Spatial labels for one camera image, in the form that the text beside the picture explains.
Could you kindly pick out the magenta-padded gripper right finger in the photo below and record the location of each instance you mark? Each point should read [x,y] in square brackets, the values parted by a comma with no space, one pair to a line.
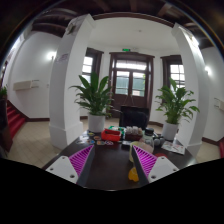
[160,168]

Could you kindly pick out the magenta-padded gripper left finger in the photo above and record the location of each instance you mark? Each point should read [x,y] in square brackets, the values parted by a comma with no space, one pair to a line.
[63,168]

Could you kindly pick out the orange drink bottle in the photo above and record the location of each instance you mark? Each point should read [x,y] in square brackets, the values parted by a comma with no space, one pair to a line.
[149,131]

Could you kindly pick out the flat round red coaster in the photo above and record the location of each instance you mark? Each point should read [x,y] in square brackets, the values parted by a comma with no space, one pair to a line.
[161,155]

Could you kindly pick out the white printed paper sheet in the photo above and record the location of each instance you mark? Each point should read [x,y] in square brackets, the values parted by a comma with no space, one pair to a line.
[173,147]

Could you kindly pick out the grey foam-tipped microphone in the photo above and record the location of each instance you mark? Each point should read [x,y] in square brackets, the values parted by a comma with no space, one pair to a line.
[156,142]
[162,139]

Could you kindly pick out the round printed sticker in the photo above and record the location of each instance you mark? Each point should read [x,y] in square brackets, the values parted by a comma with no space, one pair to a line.
[100,142]
[109,142]
[90,141]

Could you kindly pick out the potted plant in white pot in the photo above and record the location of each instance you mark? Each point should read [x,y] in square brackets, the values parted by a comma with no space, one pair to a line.
[96,123]
[170,130]

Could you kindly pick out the brown basket with white items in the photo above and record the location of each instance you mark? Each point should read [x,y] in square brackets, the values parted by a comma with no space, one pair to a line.
[133,135]

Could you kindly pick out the red box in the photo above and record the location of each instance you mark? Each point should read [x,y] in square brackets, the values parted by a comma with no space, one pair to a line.
[110,135]

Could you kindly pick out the black chair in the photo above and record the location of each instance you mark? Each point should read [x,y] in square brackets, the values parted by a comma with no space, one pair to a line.
[133,116]

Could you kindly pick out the green box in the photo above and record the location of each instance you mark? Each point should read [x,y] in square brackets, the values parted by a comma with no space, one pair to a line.
[116,128]

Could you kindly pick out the red carpeted staircase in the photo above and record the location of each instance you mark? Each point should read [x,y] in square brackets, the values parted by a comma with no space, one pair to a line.
[15,120]
[221,148]

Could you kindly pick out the brown double glass door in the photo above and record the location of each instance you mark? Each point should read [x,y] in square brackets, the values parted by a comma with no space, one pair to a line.
[131,100]

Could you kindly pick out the green exit sign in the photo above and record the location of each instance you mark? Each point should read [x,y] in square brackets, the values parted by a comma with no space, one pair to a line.
[126,50]

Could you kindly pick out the glowing lamp on pillar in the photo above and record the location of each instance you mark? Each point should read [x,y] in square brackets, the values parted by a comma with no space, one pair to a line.
[195,40]

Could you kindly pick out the dark wooden stair post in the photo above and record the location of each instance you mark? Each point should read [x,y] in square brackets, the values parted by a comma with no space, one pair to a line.
[5,126]

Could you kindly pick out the white wall radiator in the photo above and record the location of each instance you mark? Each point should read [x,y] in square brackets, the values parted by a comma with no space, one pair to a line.
[25,85]
[219,104]

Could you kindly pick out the small green plant on post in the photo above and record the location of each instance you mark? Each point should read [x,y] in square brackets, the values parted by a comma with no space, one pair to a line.
[3,92]

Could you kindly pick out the glowing wall lamp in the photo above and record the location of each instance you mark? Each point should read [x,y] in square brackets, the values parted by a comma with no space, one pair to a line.
[207,69]
[51,55]

